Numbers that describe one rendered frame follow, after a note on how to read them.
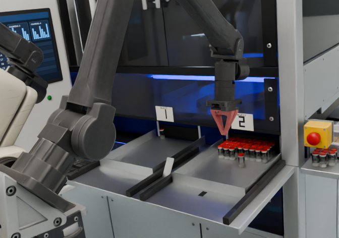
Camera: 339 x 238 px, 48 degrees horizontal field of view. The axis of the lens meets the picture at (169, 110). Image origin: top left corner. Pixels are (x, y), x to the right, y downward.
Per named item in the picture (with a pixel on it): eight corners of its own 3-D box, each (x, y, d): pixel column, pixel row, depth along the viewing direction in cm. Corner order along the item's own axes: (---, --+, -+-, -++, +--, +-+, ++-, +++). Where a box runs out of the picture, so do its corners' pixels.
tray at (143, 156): (155, 136, 171) (154, 128, 170) (205, 143, 156) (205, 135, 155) (100, 165, 145) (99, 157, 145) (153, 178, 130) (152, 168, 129)
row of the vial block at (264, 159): (223, 154, 143) (222, 142, 142) (269, 161, 132) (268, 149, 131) (220, 156, 141) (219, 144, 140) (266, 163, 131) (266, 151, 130)
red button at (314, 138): (309, 141, 121) (309, 129, 120) (322, 143, 119) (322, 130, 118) (305, 145, 118) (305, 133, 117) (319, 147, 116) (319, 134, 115)
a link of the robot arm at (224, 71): (211, 59, 106) (229, 59, 102) (223, 59, 111) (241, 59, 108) (210, 84, 107) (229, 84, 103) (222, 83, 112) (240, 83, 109)
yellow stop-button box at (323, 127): (311, 138, 127) (310, 118, 125) (333, 141, 123) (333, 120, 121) (303, 146, 122) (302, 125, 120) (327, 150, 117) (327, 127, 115)
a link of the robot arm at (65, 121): (31, 144, 64) (51, 152, 61) (66, 97, 68) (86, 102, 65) (63, 170, 71) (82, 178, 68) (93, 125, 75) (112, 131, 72)
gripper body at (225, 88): (242, 105, 110) (243, 79, 109) (226, 109, 102) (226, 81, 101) (222, 104, 114) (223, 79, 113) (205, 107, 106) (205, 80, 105)
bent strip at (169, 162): (169, 172, 133) (167, 157, 131) (176, 174, 131) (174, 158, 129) (143, 190, 122) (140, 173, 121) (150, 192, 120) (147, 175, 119)
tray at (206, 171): (223, 146, 151) (222, 137, 150) (287, 156, 135) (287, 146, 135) (172, 182, 125) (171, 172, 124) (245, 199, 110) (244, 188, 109)
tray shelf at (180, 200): (147, 138, 175) (147, 135, 174) (301, 163, 133) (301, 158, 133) (63, 183, 138) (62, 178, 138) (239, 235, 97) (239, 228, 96)
